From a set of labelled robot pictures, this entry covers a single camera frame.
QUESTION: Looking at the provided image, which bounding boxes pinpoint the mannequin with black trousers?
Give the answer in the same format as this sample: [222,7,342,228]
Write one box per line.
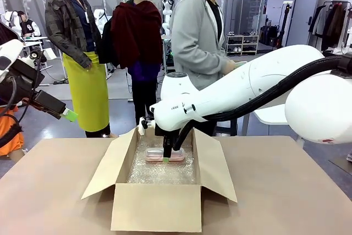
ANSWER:
[98,0,165,126]

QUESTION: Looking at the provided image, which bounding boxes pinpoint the person's right forearm grey sleeve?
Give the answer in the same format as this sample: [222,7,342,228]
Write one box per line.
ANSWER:
[189,43,229,78]

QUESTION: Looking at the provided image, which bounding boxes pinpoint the white background desk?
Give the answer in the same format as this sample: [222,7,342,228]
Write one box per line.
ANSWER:
[22,35,50,46]

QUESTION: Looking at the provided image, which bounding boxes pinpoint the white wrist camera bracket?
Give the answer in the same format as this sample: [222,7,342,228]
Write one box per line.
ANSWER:
[138,116,156,136]

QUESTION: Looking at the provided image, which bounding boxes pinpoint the clothes rack with coats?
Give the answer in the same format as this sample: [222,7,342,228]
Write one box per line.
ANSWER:
[307,0,352,52]

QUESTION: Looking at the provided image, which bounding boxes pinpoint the person's right hand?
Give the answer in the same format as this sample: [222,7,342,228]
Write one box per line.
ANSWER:
[224,60,240,75]

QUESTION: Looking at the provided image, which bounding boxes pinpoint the clear bubble wrap sheet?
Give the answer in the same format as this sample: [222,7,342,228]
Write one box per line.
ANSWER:
[126,135,196,185]

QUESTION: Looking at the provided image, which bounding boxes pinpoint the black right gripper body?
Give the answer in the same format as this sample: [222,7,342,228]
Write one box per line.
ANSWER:
[155,123,179,150]

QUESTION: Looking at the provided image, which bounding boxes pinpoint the black upright stand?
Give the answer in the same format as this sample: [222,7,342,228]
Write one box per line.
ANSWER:
[276,2,293,49]

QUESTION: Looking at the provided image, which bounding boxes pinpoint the pink translucent glasses case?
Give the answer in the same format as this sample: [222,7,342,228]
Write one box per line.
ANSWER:
[145,147,185,163]

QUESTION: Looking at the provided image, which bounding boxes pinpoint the wooden shoe rack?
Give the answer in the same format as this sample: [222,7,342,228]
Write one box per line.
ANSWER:
[225,34,260,56]

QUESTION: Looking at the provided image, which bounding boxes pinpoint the white round side table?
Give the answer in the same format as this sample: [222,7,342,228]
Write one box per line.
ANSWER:
[252,103,290,125]

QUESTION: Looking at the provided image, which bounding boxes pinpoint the black corrugated cable bundle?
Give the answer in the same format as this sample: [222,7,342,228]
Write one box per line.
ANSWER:
[172,55,352,152]

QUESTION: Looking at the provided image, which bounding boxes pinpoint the open brown cardboard box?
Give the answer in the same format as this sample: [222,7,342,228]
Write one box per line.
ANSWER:
[81,126,238,233]

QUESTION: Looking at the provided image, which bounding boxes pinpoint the seated person in varsity jacket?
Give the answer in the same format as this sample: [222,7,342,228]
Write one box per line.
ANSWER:
[16,10,42,39]

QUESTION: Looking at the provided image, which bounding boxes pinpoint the black left wrist mount block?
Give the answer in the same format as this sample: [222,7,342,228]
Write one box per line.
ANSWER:
[7,58,45,99]

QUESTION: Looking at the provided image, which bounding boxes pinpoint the orange fabric garment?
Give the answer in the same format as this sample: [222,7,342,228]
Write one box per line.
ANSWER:
[0,105,25,162]

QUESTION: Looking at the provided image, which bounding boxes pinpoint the mannequin in dark jacket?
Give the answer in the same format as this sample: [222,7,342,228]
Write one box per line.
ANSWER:
[45,0,111,139]

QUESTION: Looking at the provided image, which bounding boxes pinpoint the dark red draped garment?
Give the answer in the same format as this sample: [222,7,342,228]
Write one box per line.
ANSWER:
[110,0,164,70]

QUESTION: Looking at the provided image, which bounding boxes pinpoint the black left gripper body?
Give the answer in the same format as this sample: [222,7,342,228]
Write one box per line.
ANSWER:
[29,89,67,120]

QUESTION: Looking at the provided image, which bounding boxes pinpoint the person in grey hoodie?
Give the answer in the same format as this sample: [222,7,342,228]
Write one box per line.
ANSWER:
[169,0,240,137]

